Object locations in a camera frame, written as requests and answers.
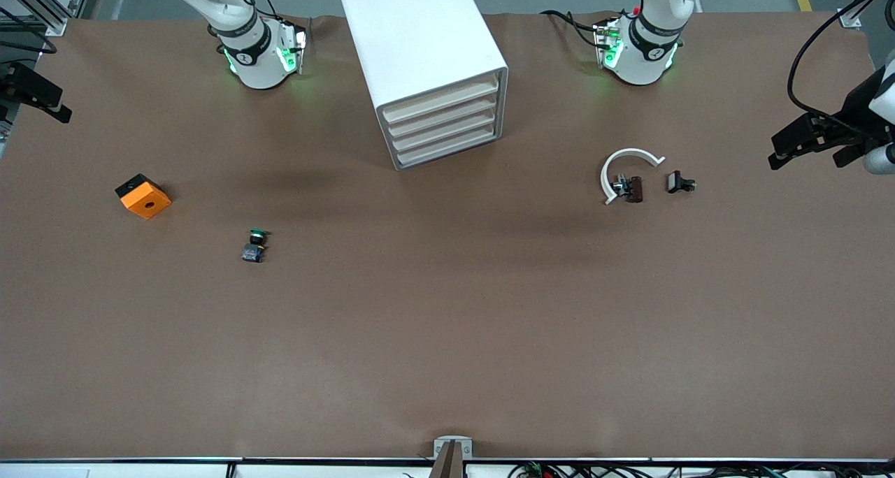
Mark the green push button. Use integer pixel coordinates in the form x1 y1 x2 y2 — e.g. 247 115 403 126
241 227 272 264

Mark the white plastic drawer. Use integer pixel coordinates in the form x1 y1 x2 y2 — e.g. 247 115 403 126
393 126 502 169
382 77 501 125
389 111 501 155
386 95 501 141

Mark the white drawer cabinet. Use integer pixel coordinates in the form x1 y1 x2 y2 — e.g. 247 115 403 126
338 0 509 171

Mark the orange black block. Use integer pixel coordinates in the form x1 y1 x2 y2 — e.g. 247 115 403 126
115 173 172 220

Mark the small brown metal component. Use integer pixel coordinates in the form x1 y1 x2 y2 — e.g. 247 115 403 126
613 175 644 204

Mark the white curved plastic piece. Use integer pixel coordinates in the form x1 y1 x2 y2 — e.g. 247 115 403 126
600 147 666 205

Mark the brown table mat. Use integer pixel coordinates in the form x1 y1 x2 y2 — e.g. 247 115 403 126
0 11 895 461

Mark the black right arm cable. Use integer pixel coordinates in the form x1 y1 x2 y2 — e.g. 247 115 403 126
0 3 58 56

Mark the aluminium frame profile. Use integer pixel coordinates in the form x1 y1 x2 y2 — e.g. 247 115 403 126
839 0 895 29
0 0 95 37

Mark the black base cable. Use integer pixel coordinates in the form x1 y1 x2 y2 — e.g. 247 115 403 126
540 10 603 49

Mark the grey mount bracket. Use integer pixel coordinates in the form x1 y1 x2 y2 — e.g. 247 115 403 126
433 435 473 459

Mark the brown support post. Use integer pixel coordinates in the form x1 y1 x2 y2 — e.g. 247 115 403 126
428 441 468 478

